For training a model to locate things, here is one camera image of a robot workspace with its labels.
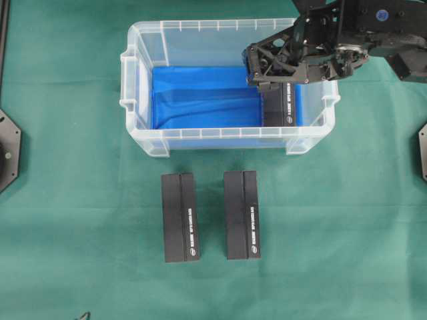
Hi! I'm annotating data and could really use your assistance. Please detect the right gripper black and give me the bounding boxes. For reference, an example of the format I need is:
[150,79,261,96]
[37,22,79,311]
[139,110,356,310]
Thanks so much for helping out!
[242,13,368,93]

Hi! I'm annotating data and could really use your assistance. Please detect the black box D435i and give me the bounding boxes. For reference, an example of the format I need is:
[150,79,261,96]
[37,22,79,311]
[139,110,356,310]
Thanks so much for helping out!
[161,173,200,263]
[262,83,297,127]

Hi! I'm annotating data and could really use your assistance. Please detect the black box D415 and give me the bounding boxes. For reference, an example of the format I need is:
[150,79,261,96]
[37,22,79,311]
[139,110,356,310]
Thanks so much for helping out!
[224,171,261,260]

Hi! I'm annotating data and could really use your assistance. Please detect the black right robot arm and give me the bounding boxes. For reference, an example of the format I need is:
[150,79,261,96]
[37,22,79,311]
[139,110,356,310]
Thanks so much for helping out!
[242,0,426,92]

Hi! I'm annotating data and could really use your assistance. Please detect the clear plastic storage case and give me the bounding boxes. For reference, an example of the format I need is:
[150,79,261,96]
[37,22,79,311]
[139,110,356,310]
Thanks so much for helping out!
[119,18,340,157]

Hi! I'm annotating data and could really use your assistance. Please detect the blue cloth liner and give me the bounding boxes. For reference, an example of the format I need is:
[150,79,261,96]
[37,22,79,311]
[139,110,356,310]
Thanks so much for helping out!
[150,66,302,149]

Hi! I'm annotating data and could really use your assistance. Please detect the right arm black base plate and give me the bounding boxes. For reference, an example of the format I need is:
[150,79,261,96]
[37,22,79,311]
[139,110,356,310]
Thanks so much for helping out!
[418,123,427,181]

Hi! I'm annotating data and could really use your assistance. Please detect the black frame bar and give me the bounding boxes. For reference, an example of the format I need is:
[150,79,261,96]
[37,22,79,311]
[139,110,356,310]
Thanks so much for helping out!
[0,0,10,81]

